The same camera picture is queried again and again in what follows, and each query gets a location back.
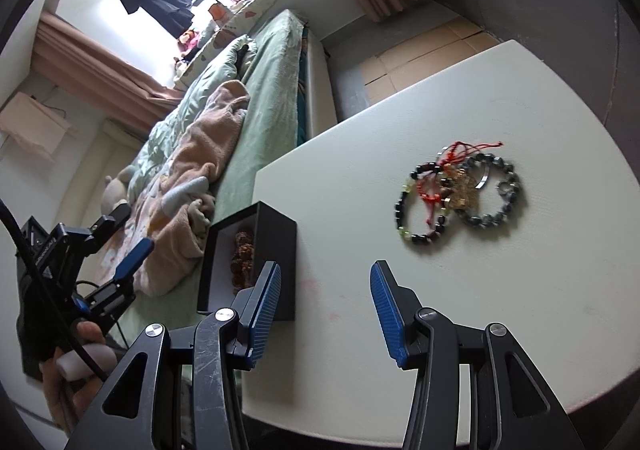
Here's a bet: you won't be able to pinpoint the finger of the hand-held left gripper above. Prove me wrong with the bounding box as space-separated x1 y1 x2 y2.
75 237 154 331
89 206 132 251

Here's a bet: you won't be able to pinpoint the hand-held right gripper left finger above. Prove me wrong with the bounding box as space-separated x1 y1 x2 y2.
64 260 282 450

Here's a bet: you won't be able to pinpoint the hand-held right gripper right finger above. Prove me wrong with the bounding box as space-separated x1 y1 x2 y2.
370 260 586 450

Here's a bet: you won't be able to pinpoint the brown beaded bracelet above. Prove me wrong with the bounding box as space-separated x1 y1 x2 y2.
229 228 259 292

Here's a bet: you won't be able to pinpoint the black jewelry box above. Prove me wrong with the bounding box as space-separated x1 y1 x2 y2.
196 201 299 322

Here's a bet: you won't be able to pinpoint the black and green beaded bracelet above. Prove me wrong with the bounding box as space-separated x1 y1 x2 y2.
394 162 452 244

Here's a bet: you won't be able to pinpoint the red cord bracelet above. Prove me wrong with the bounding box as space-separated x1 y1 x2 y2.
417 140 504 222

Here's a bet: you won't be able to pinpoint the gold charm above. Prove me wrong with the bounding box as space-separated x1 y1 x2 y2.
440 170 482 211

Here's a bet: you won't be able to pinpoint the dark green beaded bracelet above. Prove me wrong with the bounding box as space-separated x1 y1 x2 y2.
451 152 522 227

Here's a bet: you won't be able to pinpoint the silver bangle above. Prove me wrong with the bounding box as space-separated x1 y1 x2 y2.
434 146 491 192

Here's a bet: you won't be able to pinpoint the person's left hand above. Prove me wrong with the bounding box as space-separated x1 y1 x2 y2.
40 321 122 435

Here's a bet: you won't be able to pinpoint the beige plush toy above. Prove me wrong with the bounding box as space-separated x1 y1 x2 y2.
99 164 137 217

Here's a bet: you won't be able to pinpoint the pale blue cloth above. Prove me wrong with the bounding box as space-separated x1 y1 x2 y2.
161 176 210 217

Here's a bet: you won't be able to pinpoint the beige blanket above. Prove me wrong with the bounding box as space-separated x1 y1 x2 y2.
102 79 252 297

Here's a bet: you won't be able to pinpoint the green quilt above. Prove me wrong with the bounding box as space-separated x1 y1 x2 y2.
127 34 258 203

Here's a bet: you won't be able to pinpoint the small stuffed toys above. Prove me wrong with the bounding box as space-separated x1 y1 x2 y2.
173 29 202 68

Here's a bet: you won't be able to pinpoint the green bed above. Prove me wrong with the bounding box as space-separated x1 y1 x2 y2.
115 9 313 346

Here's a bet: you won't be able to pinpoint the black cable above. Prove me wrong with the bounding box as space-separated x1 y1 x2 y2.
0 199 110 380

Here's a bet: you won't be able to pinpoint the white bed frame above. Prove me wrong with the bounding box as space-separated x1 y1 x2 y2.
302 22 343 140

